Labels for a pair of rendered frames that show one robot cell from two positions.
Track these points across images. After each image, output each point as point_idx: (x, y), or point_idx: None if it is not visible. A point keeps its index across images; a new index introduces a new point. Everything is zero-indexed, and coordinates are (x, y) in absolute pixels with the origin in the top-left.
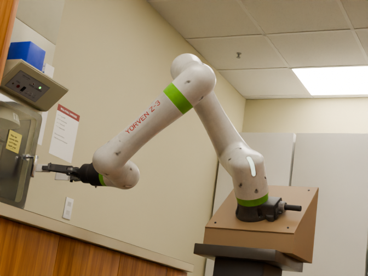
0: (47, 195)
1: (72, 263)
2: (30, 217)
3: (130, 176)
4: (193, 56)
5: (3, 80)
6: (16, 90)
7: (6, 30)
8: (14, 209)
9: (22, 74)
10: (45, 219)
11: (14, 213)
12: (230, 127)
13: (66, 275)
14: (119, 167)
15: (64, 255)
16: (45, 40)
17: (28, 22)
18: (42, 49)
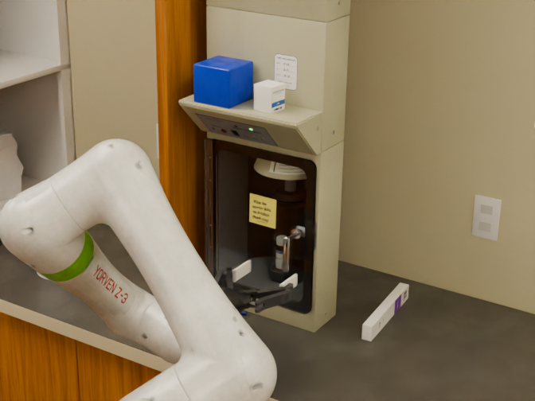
0: None
1: None
2: (135, 355)
3: (148, 347)
4: (82, 157)
5: (199, 126)
6: (230, 134)
7: (156, 60)
8: (107, 341)
9: (204, 117)
10: (163, 363)
11: (109, 347)
12: (170, 315)
13: None
14: (115, 331)
15: None
16: (298, 23)
17: (250, 6)
18: (294, 40)
